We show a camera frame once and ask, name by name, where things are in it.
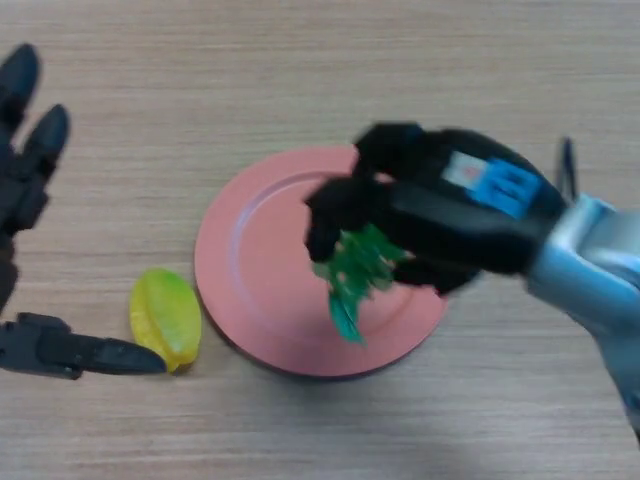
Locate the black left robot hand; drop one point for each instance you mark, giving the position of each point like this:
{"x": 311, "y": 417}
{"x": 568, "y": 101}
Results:
{"x": 55, "y": 350}

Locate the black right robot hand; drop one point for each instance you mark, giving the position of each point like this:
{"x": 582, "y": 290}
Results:
{"x": 450, "y": 220}

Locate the green grape bunch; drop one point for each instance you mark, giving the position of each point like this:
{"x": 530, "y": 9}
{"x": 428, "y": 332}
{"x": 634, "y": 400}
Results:
{"x": 357, "y": 280}

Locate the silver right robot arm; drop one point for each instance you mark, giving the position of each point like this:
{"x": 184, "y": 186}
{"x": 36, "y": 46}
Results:
{"x": 600, "y": 280}

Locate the pink round plate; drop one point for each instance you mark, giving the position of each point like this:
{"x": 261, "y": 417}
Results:
{"x": 260, "y": 280}

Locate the yellow green starfruit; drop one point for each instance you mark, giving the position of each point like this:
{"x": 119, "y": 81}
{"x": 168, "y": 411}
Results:
{"x": 167, "y": 315}

